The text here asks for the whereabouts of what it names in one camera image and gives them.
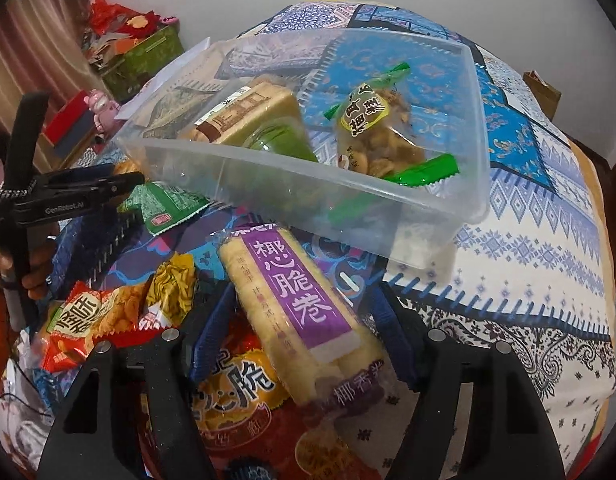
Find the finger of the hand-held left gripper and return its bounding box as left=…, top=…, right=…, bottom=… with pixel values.
left=85, top=209, right=145, bottom=286
left=38, top=171, right=145, bottom=221

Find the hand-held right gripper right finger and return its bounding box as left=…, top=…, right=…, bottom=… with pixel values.
left=372, top=284, right=568, bottom=480

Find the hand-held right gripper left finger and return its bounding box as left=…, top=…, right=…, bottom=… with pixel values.
left=38, top=284, right=237, bottom=480

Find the purple label wafer roll packet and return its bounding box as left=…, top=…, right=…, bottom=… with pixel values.
left=217, top=224, right=389, bottom=407

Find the clear plastic container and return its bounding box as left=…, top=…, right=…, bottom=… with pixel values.
left=113, top=27, right=491, bottom=272

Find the person's left hand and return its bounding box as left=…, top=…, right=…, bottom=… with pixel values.
left=0, top=225, right=61, bottom=292

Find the red box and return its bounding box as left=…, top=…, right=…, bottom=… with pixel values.
left=42, top=91, right=105, bottom=159

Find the green snack packet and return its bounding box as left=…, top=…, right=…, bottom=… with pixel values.
left=117, top=180, right=209, bottom=237

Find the yellow red snack packet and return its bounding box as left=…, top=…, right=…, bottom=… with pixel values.
left=145, top=254, right=199, bottom=332

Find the pink toy figure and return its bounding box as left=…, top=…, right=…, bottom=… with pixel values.
left=87, top=88, right=123, bottom=137

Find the red orange snack packet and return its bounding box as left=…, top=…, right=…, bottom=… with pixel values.
left=40, top=280, right=154, bottom=374

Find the large red snack bag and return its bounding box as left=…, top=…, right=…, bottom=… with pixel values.
left=137, top=330, right=389, bottom=480

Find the striped curtain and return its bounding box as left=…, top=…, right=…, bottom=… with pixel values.
left=0, top=0, right=91, bottom=137

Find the beige flat paper packet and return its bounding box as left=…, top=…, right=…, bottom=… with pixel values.
left=115, top=36, right=229, bottom=139

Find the green tin box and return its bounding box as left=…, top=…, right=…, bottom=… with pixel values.
left=88, top=25, right=185, bottom=104

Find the patterned patchwork cloth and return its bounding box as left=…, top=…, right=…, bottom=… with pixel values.
left=0, top=0, right=616, bottom=480

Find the brown label wafer roll packet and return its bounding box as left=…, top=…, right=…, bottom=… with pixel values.
left=180, top=76, right=319, bottom=162

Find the red paper decoration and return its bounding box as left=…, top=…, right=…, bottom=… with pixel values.
left=87, top=0, right=179, bottom=43

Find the green-ended nut snack packet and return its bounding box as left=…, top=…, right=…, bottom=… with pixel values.
left=323, top=61, right=461, bottom=189

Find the white plastic bag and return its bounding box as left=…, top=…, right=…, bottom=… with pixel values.
left=0, top=327, right=56, bottom=466

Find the dark wooden furniture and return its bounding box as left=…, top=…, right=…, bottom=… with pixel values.
left=558, top=127, right=616, bottom=183

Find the brown cardboard box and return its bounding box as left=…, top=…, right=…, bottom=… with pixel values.
left=522, top=70, right=563, bottom=119

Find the thin black cable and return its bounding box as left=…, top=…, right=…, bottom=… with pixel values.
left=0, top=357, right=56, bottom=418

